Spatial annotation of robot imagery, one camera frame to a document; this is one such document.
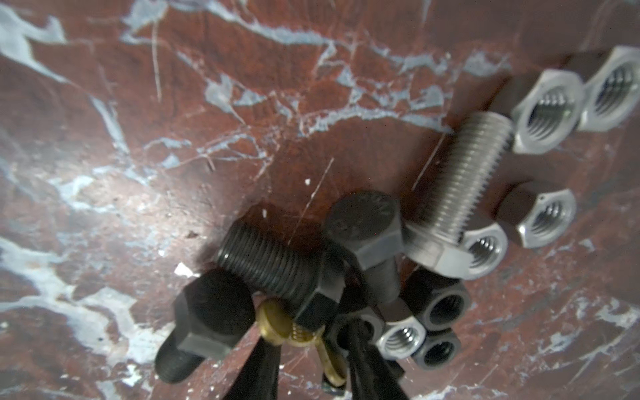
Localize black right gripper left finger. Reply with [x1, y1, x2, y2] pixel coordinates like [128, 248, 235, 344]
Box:
[223, 338, 281, 400]

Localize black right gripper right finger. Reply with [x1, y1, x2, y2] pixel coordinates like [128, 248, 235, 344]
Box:
[346, 319, 408, 400]

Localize brass wing nut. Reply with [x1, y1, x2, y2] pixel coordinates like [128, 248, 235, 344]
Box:
[256, 298, 348, 388]

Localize silver hex nut lower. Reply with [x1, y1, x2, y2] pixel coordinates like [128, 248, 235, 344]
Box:
[375, 298, 427, 361]

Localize black hex nut lower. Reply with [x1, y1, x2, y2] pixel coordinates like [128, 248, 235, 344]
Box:
[411, 328, 462, 371]

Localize black hex nut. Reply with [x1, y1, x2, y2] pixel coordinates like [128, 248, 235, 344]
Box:
[401, 268, 472, 332]
[411, 328, 462, 371]

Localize black hex bolt left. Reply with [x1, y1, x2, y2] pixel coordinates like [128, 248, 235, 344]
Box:
[154, 269, 255, 383]

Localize black hex bolt lying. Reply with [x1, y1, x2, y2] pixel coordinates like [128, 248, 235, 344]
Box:
[216, 221, 345, 331]

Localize black hex bolt upright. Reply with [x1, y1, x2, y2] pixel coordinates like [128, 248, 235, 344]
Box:
[323, 190, 403, 306]

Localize silver hex nut under bolt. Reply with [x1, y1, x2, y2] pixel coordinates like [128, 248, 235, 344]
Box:
[460, 215, 509, 280]

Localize silver hex nut middle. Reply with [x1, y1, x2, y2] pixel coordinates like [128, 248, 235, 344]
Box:
[496, 181, 578, 249]

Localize silver hex bolt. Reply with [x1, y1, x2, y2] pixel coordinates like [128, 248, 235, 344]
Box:
[403, 112, 514, 280]

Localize silver hex nut upper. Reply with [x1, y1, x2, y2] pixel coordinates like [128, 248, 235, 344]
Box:
[489, 69, 586, 155]

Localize silver hex nut far right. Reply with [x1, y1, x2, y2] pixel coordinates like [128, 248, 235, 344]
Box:
[564, 46, 639, 133]

